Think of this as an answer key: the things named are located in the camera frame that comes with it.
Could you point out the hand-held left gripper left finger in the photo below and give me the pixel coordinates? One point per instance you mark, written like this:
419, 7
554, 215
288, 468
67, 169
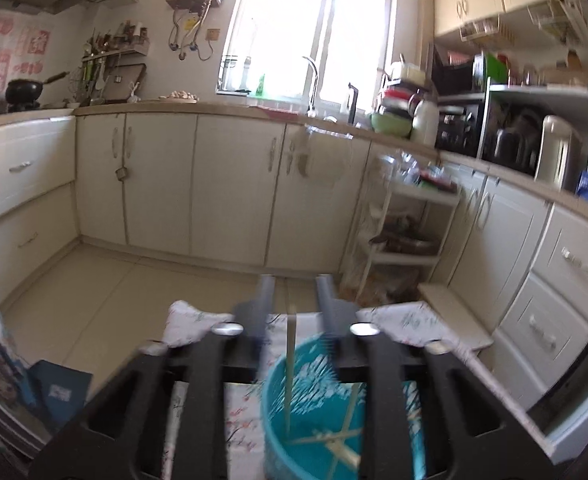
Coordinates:
266, 300

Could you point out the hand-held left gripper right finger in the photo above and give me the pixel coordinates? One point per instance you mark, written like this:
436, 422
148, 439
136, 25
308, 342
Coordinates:
330, 305

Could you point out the wooden chopstick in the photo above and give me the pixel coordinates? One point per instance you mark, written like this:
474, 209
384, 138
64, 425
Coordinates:
319, 437
346, 455
349, 420

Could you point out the teal perforated bucket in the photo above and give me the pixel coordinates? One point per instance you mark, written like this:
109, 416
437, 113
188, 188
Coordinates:
279, 460

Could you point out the pan with glass lid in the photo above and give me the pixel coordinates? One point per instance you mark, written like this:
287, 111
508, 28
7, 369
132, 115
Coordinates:
409, 242

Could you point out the cream cabinet with tall doors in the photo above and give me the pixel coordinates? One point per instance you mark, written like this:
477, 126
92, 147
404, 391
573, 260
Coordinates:
223, 185

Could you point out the wooden step stool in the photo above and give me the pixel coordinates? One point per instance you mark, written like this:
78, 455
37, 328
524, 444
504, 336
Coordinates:
454, 310

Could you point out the white tiered shelf rack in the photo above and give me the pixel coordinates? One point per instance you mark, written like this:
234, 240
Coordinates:
424, 197

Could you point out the white door-hung bag holder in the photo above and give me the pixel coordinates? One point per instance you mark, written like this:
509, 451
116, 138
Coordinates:
324, 160

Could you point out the crumpled plastic bag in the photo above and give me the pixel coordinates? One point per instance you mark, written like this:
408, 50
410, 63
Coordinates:
399, 165

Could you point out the red green packet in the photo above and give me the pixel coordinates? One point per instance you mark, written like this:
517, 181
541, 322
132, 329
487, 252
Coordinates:
439, 180

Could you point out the green bowl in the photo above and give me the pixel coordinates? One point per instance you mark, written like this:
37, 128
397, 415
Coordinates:
391, 125

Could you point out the cream cabinet with small drawers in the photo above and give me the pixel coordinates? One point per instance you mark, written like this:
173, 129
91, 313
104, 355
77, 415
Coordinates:
509, 240

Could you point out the beige kitchen countertop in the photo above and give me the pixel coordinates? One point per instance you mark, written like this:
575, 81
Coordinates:
213, 107

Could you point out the black faucet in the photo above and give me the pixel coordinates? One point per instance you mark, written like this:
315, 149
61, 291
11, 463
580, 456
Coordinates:
352, 105

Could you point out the white thermos jug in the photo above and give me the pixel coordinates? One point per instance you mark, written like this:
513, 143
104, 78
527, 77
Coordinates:
425, 125

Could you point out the green bottle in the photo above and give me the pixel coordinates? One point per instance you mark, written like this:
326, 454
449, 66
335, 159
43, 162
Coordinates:
261, 87

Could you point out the stack of dishes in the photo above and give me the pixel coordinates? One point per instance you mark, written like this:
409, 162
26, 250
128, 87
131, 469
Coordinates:
396, 100

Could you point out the silver faucet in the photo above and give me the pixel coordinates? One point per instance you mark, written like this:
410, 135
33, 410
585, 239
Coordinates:
315, 85

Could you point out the plate of garlic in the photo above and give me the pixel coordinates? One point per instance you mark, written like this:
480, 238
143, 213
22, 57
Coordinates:
178, 96

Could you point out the blue folder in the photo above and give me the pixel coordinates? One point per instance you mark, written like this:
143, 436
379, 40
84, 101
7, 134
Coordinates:
58, 390

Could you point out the black kettle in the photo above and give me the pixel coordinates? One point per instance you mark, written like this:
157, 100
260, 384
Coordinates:
511, 150

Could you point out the grey tray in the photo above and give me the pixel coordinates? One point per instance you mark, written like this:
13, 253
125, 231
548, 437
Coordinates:
123, 85

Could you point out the cream cabinet with wide drawers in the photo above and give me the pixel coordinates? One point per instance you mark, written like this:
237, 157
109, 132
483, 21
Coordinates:
23, 200

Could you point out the white electric thermo pot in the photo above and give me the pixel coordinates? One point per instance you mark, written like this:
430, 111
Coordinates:
556, 155

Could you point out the white door panel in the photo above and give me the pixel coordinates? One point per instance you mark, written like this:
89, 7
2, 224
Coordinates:
584, 420

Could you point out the pink basket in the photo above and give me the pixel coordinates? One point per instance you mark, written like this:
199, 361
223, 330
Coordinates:
459, 57

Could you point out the kitchen window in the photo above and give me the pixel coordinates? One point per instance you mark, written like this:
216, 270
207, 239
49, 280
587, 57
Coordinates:
299, 20

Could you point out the green board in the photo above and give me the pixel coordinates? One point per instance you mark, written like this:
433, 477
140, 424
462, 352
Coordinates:
496, 67

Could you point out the metal counter shelf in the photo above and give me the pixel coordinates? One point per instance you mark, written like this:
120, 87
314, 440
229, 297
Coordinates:
539, 89

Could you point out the black wok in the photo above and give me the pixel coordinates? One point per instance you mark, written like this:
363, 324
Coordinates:
23, 92

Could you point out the wall socket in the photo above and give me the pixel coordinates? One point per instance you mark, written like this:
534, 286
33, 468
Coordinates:
214, 34

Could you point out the wall utensil rack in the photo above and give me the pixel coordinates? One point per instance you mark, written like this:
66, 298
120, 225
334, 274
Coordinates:
118, 40

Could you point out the pink wall poster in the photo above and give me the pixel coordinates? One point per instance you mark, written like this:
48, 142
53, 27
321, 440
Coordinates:
3, 55

